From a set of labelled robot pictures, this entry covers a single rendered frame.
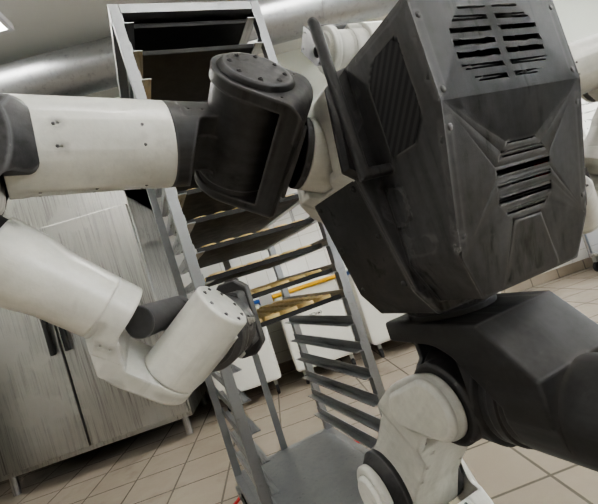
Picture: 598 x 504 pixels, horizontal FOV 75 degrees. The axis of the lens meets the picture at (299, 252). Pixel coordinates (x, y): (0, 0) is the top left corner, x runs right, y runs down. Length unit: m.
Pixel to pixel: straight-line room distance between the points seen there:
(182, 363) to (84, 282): 0.12
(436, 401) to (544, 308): 0.17
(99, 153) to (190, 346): 0.20
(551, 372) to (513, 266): 0.11
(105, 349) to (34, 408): 2.98
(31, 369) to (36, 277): 2.96
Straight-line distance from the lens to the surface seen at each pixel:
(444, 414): 0.54
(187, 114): 0.43
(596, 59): 0.85
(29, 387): 3.38
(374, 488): 0.84
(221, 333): 0.41
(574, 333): 0.52
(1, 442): 3.56
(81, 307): 0.40
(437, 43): 0.41
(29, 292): 0.40
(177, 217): 1.19
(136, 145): 0.40
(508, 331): 0.48
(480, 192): 0.41
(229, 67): 0.43
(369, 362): 1.35
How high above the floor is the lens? 0.91
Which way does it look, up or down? 2 degrees up
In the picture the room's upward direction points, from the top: 18 degrees counter-clockwise
